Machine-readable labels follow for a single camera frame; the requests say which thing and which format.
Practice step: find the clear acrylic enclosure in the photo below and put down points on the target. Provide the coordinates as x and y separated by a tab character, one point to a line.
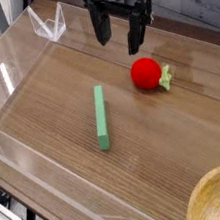
162	142

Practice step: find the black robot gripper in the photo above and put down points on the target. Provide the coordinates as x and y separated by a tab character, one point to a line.
101	9

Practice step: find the green rectangular block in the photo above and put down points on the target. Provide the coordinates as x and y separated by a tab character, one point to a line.
101	121

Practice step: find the red plush fruit green leaves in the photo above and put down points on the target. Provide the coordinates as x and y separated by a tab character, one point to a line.
147	74

